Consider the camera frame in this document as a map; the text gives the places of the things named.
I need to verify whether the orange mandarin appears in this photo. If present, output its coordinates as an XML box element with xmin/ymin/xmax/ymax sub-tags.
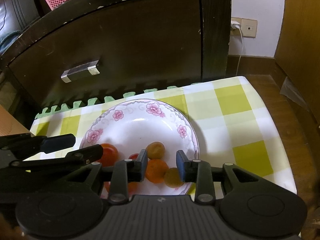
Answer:
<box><xmin>145</xmin><ymin>159</ymin><xmax>169</xmax><ymax>184</ymax></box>
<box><xmin>104</xmin><ymin>181</ymin><xmax>139</xmax><ymax>196</ymax></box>

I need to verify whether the red cherry tomato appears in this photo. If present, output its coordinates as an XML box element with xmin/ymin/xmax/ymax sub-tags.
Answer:
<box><xmin>129</xmin><ymin>153</ymin><xmax>139</xmax><ymax>160</ymax></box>

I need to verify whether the large red tomato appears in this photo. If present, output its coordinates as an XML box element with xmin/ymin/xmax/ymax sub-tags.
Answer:
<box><xmin>99</xmin><ymin>144</ymin><xmax>118</xmax><ymax>167</ymax></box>

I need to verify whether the brown longan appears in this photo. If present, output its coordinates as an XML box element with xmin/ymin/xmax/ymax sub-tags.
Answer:
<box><xmin>164</xmin><ymin>167</ymin><xmax>183</xmax><ymax>189</ymax></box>
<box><xmin>146</xmin><ymin>141</ymin><xmax>165</xmax><ymax>159</ymax></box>

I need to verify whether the green foam mat edge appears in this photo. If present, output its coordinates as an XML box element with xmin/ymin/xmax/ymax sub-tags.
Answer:
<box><xmin>34</xmin><ymin>81</ymin><xmax>201</xmax><ymax>120</ymax></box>

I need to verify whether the white floral ceramic plate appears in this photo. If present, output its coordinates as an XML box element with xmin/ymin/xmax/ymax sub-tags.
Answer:
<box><xmin>79</xmin><ymin>98</ymin><xmax>200</xmax><ymax>196</ymax></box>

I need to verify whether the dark wooden drawer cabinet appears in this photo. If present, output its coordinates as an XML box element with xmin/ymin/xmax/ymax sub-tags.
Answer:
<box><xmin>1</xmin><ymin>0</ymin><xmax>231</xmax><ymax>107</ymax></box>

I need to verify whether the brown wooden door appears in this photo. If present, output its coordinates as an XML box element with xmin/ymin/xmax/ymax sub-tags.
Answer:
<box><xmin>275</xmin><ymin>0</ymin><xmax>319</xmax><ymax>121</ymax></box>

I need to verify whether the silver drawer handle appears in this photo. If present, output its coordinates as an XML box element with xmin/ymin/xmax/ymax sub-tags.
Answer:
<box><xmin>61</xmin><ymin>60</ymin><xmax>100</xmax><ymax>83</ymax></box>

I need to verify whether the white charger plug cable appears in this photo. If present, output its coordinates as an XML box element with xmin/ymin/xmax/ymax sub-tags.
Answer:
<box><xmin>230</xmin><ymin>21</ymin><xmax>245</xmax><ymax>77</ymax></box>

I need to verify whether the beige wall socket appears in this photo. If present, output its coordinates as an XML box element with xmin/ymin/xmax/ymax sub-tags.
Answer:
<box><xmin>231</xmin><ymin>17</ymin><xmax>258</xmax><ymax>38</ymax></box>

